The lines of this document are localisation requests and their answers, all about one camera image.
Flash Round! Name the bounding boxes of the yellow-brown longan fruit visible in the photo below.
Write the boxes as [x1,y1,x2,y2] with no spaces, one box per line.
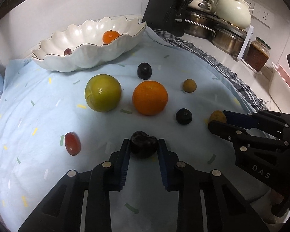
[209,111,227,123]

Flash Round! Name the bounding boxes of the glass jar brown sauce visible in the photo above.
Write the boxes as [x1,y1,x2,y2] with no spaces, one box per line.
[244,37,271,72]

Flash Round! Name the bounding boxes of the dark round plum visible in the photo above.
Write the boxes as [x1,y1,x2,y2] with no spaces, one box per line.
[175,108,193,125]

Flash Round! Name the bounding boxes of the brown longan fruit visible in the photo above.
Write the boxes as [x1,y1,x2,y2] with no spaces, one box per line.
[183,78,197,93]

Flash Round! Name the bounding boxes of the red grape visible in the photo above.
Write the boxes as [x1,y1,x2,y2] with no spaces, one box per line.
[64,48,72,55]
[64,132,81,156]

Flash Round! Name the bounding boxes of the large orange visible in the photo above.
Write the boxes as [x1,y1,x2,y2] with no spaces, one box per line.
[132,81,168,116]

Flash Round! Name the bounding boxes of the black knife block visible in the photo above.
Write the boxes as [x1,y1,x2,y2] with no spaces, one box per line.
[142,0,193,37]

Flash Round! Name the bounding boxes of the steel pot lower right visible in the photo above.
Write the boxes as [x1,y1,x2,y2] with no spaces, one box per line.
[210,27,244,57]

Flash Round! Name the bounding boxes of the light blue patterned cloth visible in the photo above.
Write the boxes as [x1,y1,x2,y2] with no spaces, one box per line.
[0,29,269,231]

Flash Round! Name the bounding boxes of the steel pot with lid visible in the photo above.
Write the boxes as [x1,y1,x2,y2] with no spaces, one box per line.
[188,0,214,14]

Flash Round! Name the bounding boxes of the green apple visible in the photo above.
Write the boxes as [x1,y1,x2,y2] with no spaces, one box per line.
[85,74,122,112]

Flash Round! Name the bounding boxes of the white metal pot rack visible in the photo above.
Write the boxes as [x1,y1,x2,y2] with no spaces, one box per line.
[186,7,255,61]

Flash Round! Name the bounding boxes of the small dark grape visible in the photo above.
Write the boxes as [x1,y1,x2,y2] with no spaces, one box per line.
[137,62,152,80]

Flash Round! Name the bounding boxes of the white pink dish rack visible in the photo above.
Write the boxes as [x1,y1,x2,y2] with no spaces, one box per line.
[269,63,290,114]

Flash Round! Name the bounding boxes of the white wall socket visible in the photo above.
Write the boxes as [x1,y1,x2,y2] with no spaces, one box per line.
[244,0,275,28]

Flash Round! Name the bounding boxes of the white scalloped ceramic bowl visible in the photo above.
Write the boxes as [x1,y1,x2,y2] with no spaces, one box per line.
[32,16,147,72]

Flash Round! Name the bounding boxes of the cream ceramic pot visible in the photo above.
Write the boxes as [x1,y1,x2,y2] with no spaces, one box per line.
[207,0,253,29]

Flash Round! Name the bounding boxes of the steel pot on rack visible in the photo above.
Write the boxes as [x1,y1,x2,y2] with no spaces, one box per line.
[184,12,216,39]

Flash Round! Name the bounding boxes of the small tangerine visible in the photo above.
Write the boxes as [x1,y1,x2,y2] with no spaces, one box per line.
[102,30,120,44]

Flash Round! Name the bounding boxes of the red grape in bowl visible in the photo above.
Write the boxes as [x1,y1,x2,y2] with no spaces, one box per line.
[64,48,72,55]

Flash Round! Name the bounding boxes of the grey checked cloth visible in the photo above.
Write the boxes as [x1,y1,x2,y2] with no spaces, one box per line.
[153,28,268,111]

